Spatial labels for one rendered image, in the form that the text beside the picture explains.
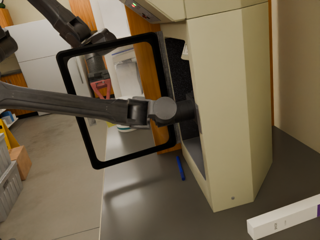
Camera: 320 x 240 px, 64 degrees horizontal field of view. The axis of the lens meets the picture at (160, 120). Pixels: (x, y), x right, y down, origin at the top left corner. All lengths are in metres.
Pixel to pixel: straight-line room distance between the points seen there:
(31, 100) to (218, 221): 0.53
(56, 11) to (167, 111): 0.48
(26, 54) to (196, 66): 5.24
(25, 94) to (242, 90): 0.48
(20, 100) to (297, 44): 0.83
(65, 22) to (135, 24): 0.21
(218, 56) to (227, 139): 0.19
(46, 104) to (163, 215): 0.41
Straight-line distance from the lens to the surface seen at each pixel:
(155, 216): 0.73
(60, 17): 0.88
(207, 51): 0.54
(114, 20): 1.91
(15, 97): 0.65
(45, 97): 0.65
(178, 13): 0.52
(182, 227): 0.69
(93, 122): 0.82
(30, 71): 5.70
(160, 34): 0.83
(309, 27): 0.93
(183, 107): 0.68
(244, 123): 0.61
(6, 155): 3.03
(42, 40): 5.56
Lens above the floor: 1.42
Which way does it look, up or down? 21 degrees down
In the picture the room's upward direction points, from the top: 11 degrees counter-clockwise
